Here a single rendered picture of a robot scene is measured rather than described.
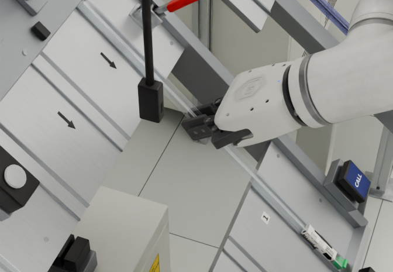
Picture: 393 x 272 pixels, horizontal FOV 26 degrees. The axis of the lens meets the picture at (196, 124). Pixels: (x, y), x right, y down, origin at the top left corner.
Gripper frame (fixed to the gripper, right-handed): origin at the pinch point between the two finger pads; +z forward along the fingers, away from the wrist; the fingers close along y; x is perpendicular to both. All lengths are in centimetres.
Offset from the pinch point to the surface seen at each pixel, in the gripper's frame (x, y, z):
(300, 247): 22.0, 2.3, -2.8
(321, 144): 30.0, -29.9, 8.2
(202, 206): 63, -60, 73
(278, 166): 13.7, -5.4, -1.4
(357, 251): 29.5, -3.0, -6.2
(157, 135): 51, -80, 90
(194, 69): -3.2, -8.1, 3.0
